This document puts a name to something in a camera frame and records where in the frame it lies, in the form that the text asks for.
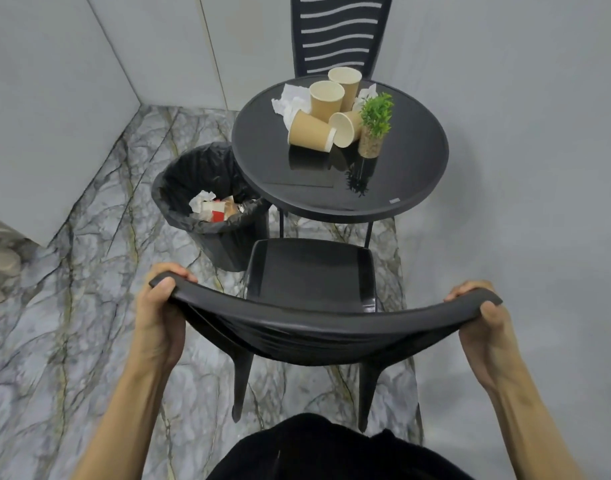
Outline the person's black shirt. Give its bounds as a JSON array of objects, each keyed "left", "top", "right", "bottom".
[{"left": 207, "top": 413, "right": 474, "bottom": 480}]

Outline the round black table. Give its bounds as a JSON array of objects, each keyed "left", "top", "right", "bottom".
[{"left": 231, "top": 75, "right": 449, "bottom": 250}]

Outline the beige rounded object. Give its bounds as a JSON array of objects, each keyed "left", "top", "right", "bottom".
[{"left": 0, "top": 213, "right": 24, "bottom": 306}]

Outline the small green potted plant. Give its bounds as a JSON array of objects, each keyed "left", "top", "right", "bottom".
[{"left": 357, "top": 93, "right": 395, "bottom": 159}]

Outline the brown paper cup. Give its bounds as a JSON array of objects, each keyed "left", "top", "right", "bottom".
[
  {"left": 309, "top": 80, "right": 345, "bottom": 121},
  {"left": 328, "top": 110, "right": 364, "bottom": 148},
  {"left": 287, "top": 109, "right": 337, "bottom": 153},
  {"left": 328, "top": 67, "right": 362, "bottom": 113}
]

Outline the person's left forearm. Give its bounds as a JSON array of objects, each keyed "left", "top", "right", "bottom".
[{"left": 71, "top": 364, "right": 186, "bottom": 480}]

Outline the person's right hand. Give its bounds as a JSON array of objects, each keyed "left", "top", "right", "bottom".
[{"left": 444, "top": 281, "right": 517, "bottom": 391}]

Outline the black bin with bag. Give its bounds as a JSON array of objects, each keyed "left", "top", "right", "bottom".
[{"left": 151, "top": 142, "right": 272, "bottom": 273}]

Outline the brown crumpled wrapper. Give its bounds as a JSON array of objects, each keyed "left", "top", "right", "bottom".
[{"left": 222, "top": 195, "right": 246, "bottom": 220}]

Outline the person's left hand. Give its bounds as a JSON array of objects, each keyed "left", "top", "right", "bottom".
[{"left": 134, "top": 263, "right": 199, "bottom": 375}]

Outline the person's right forearm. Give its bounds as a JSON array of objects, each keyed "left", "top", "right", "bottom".
[{"left": 471, "top": 371, "right": 589, "bottom": 480}]

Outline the small crumpled white tissue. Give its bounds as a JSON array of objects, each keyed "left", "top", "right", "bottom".
[{"left": 353, "top": 84, "right": 379, "bottom": 113}]

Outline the crumpled white paper scrap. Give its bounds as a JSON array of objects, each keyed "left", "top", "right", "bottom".
[{"left": 189, "top": 191, "right": 217, "bottom": 215}]

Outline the red and white packet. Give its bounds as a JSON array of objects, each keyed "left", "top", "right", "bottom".
[{"left": 200, "top": 199, "right": 227, "bottom": 224}]

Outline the black slatted-back chair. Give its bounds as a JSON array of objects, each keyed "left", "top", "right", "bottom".
[{"left": 290, "top": 0, "right": 394, "bottom": 80}]

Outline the black plastic chair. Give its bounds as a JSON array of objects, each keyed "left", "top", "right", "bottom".
[{"left": 149, "top": 238, "right": 504, "bottom": 433}]

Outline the large crumpled white tissue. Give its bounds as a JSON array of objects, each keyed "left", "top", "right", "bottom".
[{"left": 271, "top": 84, "right": 312, "bottom": 131}]

